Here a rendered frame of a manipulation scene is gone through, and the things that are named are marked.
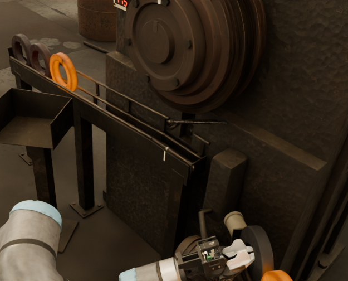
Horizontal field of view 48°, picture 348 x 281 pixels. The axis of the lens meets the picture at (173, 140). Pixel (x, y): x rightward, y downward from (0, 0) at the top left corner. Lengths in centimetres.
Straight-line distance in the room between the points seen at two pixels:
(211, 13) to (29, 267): 71
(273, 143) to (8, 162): 172
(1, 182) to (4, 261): 156
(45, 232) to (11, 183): 149
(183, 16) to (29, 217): 60
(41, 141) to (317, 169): 100
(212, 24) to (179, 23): 8
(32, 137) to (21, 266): 87
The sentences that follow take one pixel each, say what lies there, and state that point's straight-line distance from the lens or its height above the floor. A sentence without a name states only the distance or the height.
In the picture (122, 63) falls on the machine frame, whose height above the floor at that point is 87.
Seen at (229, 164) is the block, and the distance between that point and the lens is 118.
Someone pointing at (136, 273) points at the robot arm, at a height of 67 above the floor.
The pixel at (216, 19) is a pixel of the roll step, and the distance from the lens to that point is 103.
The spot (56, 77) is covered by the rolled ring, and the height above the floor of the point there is 66.
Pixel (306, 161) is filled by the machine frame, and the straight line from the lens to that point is 115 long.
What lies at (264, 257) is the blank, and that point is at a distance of 100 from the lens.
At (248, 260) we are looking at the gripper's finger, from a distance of 105.
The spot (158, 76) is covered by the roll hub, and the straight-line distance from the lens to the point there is 114.
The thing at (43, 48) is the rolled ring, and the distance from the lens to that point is 195.
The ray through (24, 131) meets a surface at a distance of 167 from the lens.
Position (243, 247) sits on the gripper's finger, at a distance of 106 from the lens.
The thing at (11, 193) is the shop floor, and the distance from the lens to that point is 229.
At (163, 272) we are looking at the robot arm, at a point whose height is 69.
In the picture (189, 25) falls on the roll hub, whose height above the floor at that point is 119.
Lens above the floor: 151
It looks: 35 degrees down
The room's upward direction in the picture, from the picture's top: 6 degrees clockwise
